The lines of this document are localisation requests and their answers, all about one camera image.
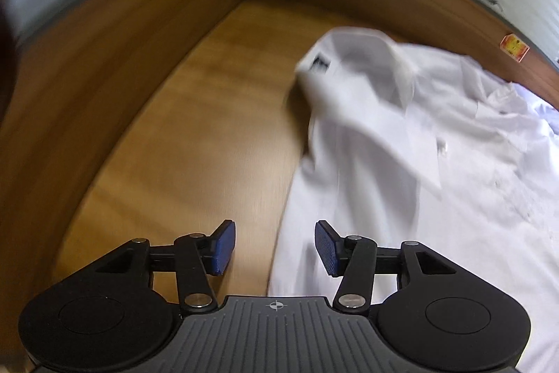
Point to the white shirt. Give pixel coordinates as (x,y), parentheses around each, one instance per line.
(393,202)

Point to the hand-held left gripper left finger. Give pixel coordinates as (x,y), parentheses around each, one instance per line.
(222,248)

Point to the red yellow sticker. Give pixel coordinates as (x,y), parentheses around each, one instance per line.
(515,46)

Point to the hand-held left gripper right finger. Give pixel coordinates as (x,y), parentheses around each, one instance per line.
(327,250)

